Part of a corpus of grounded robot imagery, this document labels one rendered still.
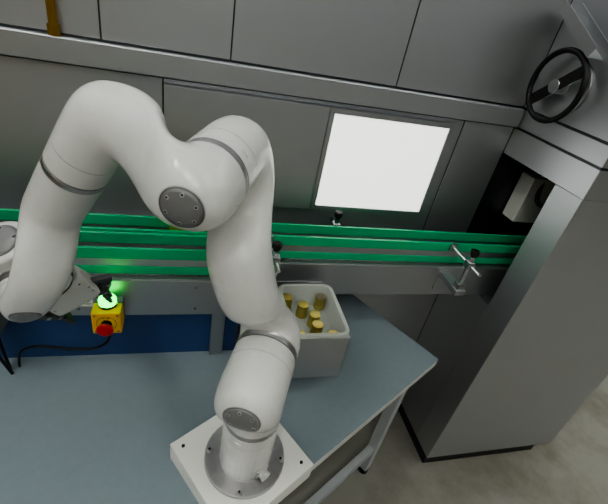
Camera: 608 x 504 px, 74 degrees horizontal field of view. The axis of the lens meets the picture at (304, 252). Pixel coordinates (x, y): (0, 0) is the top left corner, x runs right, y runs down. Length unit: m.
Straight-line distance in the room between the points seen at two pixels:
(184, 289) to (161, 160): 0.74
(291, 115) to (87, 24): 0.55
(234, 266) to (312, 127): 0.77
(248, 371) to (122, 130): 0.41
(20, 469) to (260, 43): 1.19
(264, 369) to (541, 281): 1.06
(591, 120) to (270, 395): 1.15
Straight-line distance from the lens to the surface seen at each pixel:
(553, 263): 1.50
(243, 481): 1.07
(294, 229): 1.31
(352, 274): 1.36
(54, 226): 0.72
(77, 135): 0.59
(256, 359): 0.72
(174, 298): 1.19
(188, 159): 0.46
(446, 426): 1.97
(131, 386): 1.30
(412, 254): 1.43
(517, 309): 1.56
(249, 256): 0.58
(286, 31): 1.24
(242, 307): 0.63
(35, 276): 0.75
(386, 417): 1.78
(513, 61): 1.55
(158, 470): 1.15
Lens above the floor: 1.76
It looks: 32 degrees down
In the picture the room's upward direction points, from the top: 12 degrees clockwise
